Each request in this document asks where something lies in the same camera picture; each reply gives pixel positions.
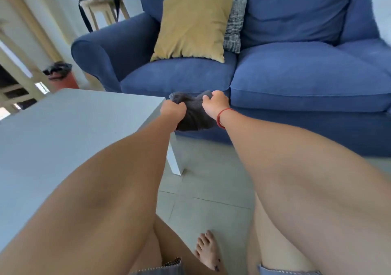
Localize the person's right hand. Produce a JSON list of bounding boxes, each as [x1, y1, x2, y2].
[[202, 90, 230, 119]]

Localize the person's left hand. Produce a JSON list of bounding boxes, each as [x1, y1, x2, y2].
[[160, 99, 187, 131]]

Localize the dark grey cloth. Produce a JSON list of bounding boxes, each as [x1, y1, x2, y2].
[[169, 90, 218, 132]]

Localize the person's right forearm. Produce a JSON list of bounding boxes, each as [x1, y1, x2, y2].
[[217, 110, 391, 275]]

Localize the person's left forearm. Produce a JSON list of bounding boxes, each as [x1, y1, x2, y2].
[[0, 113, 178, 275]]

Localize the mustard yellow cushion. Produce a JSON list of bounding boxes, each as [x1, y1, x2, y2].
[[150, 0, 237, 64]]

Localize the blue fabric sofa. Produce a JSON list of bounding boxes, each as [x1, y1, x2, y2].
[[71, 0, 391, 158]]

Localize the grey patterned cushion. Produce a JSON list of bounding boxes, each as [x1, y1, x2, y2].
[[223, 0, 248, 54]]

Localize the red waste bin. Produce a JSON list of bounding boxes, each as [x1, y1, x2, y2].
[[49, 71, 80, 91]]

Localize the white coffee table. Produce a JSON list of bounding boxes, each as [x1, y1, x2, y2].
[[0, 88, 185, 252]]

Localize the light wooden stool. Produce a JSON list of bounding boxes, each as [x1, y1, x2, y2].
[[80, 0, 131, 31]]

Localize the black bin liner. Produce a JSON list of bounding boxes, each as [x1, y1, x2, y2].
[[42, 62, 73, 80]]

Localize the person's left leg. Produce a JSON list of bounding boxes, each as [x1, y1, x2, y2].
[[130, 215, 228, 275]]

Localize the person's leg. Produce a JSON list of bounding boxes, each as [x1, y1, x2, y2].
[[246, 192, 318, 275], [130, 215, 228, 275]]

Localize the blue denim shorts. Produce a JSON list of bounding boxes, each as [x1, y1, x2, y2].
[[130, 257, 322, 275]]

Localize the person's right leg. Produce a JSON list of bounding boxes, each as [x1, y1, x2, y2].
[[246, 192, 318, 275]]

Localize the light wooden shelf unit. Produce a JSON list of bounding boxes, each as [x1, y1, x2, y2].
[[0, 0, 65, 119]]

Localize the white cushion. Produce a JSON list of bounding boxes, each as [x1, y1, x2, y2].
[[370, 0, 391, 47]]

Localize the red string bracelet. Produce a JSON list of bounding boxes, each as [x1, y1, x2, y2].
[[216, 108, 238, 130]]

